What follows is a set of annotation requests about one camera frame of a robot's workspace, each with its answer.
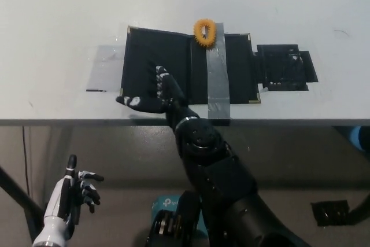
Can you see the black USC diary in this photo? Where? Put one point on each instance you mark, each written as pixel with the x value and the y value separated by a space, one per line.
pixel 173 67

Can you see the blue round object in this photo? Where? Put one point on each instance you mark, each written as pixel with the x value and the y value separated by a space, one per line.
pixel 354 137

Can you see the silver duct tape strip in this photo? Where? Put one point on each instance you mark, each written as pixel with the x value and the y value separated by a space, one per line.
pixel 217 79

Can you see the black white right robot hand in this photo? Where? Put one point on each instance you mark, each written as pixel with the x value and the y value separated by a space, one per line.
pixel 162 102

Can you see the black table leg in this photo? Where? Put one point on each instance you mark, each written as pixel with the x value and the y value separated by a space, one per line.
pixel 20 195

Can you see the large black floor tape patch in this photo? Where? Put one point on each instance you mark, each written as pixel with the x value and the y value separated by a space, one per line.
pixel 329 213

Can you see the black tape patch on desk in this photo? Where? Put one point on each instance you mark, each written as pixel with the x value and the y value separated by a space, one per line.
pixel 280 67

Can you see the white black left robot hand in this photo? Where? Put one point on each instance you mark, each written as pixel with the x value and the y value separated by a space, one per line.
pixel 60 198

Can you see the grey clear plastic sheet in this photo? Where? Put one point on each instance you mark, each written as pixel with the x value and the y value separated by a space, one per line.
pixel 107 67

